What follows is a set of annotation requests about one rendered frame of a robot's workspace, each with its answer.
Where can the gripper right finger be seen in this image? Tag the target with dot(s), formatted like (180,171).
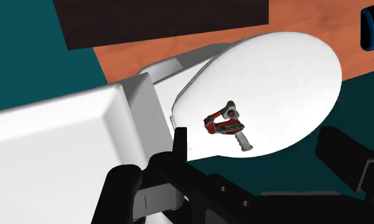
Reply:
(345,152)

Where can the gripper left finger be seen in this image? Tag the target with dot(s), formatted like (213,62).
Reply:
(177,173)

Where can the red and grey tape dispenser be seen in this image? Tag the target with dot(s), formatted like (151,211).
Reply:
(224,127)

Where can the white toilet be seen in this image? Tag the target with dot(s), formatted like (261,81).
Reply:
(267,80)

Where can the black and blue cylinder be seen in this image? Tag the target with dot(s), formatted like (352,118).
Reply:
(368,28)

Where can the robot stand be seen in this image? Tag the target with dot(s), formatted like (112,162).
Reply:
(159,18)

